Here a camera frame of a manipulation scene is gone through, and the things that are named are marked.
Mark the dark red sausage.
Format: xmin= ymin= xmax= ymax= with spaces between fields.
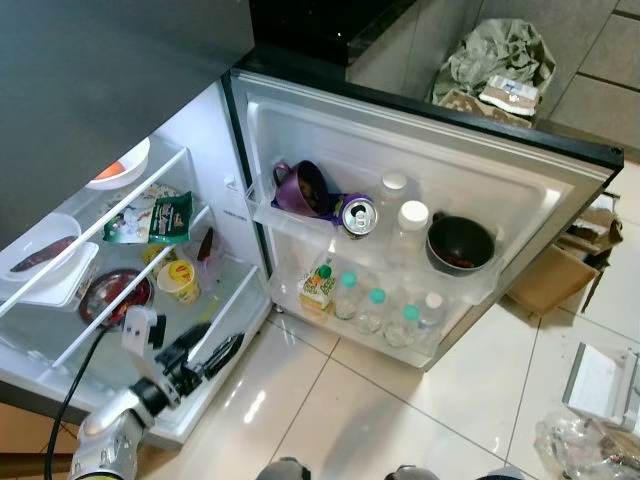
xmin=8 ymin=236 xmax=78 ymax=275

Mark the small white-capped water bottle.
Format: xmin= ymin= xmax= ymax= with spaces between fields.
xmin=414 ymin=290 xmax=449 ymax=338

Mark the white bowl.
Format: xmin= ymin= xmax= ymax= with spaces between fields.
xmin=86 ymin=136 xmax=152 ymax=192

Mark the white wrapped package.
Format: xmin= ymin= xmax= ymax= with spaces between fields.
xmin=477 ymin=74 xmax=542 ymax=111

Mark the small cardboard box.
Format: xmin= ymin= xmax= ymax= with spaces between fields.
xmin=503 ymin=193 xmax=627 ymax=318

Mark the teal-capped water bottle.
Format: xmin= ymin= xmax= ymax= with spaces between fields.
xmin=357 ymin=287 xmax=390 ymax=337
xmin=385 ymin=303 xmax=422 ymax=351
xmin=334 ymin=270 xmax=362 ymax=322

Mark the white plastic container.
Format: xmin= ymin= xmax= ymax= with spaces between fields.
xmin=18 ymin=243 xmax=102 ymax=311

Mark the white long-handled dustpan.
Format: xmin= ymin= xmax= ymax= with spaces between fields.
xmin=562 ymin=342 xmax=640 ymax=434

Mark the purple mug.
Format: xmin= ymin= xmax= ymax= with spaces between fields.
xmin=271 ymin=159 xmax=347 ymax=221

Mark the black bowl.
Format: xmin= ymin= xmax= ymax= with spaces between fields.
xmin=424 ymin=212 xmax=499 ymax=278

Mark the grey fridge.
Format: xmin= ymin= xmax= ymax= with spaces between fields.
xmin=0 ymin=0 xmax=276 ymax=448

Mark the white dish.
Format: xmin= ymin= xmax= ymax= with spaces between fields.
xmin=0 ymin=211 xmax=84 ymax=282

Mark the clear plastic bag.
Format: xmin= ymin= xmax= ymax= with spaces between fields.
xmin=533 ymin=412 xmax=640 ymax=480

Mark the grey-green crumpled bag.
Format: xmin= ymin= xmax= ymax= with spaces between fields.
xmin=430 ymin=17 xmax=557 ymax=106

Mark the yellow green juice carton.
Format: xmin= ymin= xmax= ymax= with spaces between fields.
xmin=297 ymin=257 xmax=339 ymax=315

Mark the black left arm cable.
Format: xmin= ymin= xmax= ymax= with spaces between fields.
xmin=42 ymin=322 xmax=136 ymax=480

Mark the white-capped clear bottle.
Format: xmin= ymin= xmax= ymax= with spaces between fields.
xmin=379 ymin=171 xmax=412 ymax=216
xmin=391 ymin=199 xmax=432 ymax=269

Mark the brown egg carton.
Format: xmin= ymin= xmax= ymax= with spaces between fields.
xmin=436 ymin=86 xmax=543 ymax=129

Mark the clear fridge door shelf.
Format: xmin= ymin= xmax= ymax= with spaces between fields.
xmin=247 ymin=177 xmax=503 ymax=307
xmin=267 ymin=257 xmax=477 ymax=374

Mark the red tomato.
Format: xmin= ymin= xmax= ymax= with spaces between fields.
xmin=94 ymin=160 xmax=127 ymax=183

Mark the purple soda can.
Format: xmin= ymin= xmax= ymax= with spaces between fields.
xmin=339 ymin=194 xmax=380 ymax=240

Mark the grey fridge door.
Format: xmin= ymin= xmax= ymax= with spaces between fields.
xmin=222 ymin=68 xmax=626 ymax=374

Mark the green snack packet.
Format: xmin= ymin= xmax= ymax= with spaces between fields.
xmin=148 ymin=191 xmax=194 ymax=245

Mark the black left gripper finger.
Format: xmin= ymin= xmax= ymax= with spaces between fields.
xmin=198 ymin=332 xmax=247 ymax=376
xmin=172 ymin=320 xmax=215 ymax=363

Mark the yellow instant noodle cup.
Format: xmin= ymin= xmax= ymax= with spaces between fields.
xmin=156 ymin=257 xmax=202 ymax=305

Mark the dark red vegetable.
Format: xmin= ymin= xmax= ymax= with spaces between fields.
xmin=195 ymin=227 xmax=220 ymax=267

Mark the dark red bowl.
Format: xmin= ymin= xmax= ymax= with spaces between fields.
xmin=77 ymin=267 xmax=154 ymax=328

